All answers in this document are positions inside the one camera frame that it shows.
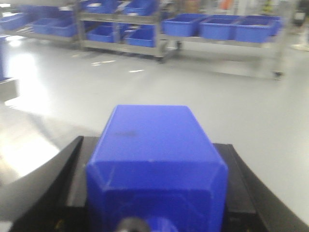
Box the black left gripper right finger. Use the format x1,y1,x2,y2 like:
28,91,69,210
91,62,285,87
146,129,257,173
214,143,309,232

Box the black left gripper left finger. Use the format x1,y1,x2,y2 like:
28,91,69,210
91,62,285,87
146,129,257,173
0,135,88,232

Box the blue bottle-shaped part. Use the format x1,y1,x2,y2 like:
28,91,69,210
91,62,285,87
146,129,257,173
85,105,228,232

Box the steel cart with bins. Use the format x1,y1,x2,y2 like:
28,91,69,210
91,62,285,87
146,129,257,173
159,13,286,80

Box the steel rack with blue bins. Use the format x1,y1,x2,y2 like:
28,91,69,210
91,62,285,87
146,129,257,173
74,0,174,63

